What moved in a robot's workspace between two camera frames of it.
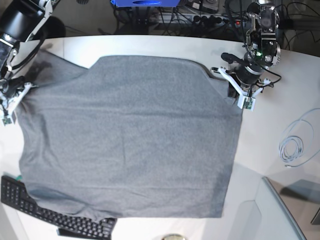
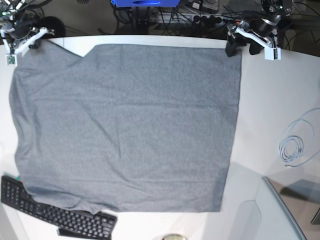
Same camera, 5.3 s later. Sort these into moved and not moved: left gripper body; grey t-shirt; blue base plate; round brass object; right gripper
Moved: grey t-shirt; right gripper; left gripper body
Not moved: blue base plate; round brass object
